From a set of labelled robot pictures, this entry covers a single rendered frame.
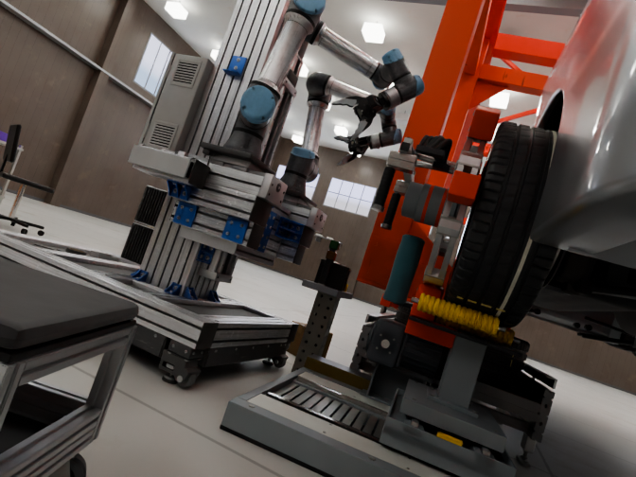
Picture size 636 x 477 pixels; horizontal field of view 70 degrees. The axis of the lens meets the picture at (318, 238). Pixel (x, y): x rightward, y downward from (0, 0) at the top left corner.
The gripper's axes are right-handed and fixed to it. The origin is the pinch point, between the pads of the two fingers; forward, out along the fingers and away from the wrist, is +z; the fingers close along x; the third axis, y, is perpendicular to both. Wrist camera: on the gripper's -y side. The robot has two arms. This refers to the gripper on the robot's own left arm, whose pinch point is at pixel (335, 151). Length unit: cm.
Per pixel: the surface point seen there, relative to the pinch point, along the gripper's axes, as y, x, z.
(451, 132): -180, -62, -65
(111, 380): 157, 91, 7
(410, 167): 79, 41, -42
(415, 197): 66, 48, -41
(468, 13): 13, -48, -75
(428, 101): 15, -8, -50
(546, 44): -246, -155, -169
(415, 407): 81, 114, -33
